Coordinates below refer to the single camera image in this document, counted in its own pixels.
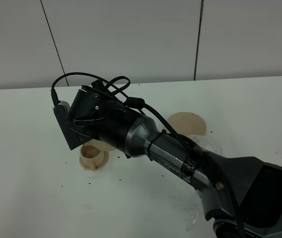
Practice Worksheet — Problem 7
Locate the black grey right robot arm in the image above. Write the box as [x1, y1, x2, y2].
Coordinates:
[66, 86, 282, 238]

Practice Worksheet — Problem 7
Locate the round beige teapot saucer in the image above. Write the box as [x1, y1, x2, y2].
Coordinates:
[167, 112, 207, 136]

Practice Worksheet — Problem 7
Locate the far beige cup saucer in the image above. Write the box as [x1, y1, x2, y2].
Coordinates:
[84, 139, 116, 152]

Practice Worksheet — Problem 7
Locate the beige cup saucer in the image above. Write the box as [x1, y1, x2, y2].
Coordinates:
[84, 139, 116, 152]
[79, 152, 109, 171]

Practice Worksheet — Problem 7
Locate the near beige teacup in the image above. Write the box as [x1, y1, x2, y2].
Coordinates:
[79, 145, 103, 171]

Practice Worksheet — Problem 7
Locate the near beige cup saucer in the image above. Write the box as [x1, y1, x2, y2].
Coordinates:
[79, 152, 109, 171]

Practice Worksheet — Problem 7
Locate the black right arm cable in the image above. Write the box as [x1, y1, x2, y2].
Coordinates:
[51, 72, 245, 238]

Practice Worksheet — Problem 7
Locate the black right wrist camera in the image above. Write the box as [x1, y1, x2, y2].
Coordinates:
[53, 101, 92, 150]

